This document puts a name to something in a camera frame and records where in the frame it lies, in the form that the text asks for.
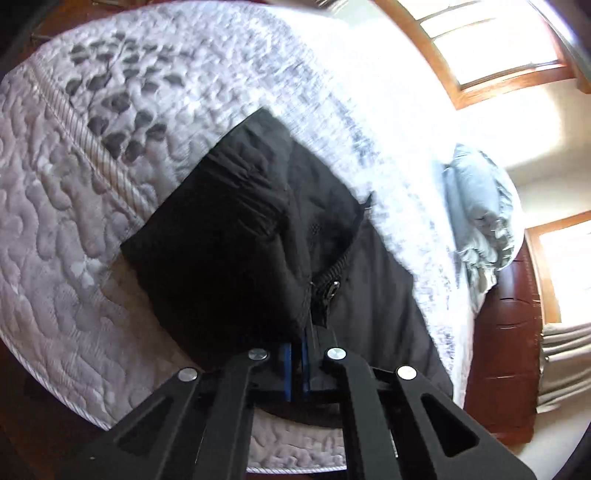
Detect black pants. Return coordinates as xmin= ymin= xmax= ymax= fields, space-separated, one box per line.
xmin=121 ymin=110 xmax=454 ymax=395

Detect red brown wooden cabinet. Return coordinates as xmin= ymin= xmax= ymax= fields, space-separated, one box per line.
xmin=465 ymin=244 xmax=542 ymax=447

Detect grey blue folded duvet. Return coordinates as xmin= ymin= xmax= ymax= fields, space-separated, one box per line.
xmin=459 ymin=237 xmax=513 ymax=314

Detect grey blue pillow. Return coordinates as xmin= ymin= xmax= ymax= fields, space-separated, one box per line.
xmin=444 ymin=144 xmax=525 ymax=270

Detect grey striped curtain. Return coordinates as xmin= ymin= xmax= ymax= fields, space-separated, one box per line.
xmin=536 ymin=323 xmax=591 ymax=414

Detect grey quilted bedspread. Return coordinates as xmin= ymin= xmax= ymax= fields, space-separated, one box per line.
xmin=0 ymin=0 xmax=477 ymax=475

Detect wooden window frame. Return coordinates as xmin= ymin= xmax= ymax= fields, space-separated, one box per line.
xmin=377 ymin=1 xmax=590 ymax=109

